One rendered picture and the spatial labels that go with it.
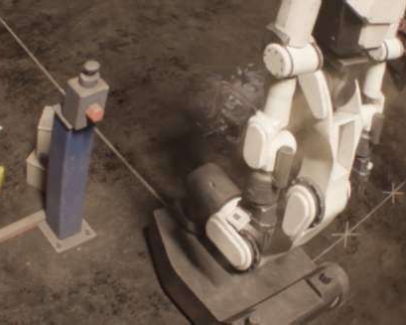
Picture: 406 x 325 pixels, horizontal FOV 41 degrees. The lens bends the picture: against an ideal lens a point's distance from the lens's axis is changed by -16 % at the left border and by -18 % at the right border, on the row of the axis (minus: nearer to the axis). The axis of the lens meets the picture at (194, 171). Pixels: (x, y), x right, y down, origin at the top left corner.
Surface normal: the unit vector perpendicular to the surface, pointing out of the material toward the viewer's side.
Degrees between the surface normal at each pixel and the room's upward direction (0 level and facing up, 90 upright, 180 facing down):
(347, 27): 98
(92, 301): 0
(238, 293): 0
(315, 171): 90
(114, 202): 0
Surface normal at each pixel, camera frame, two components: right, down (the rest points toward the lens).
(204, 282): 0.22, -0.71
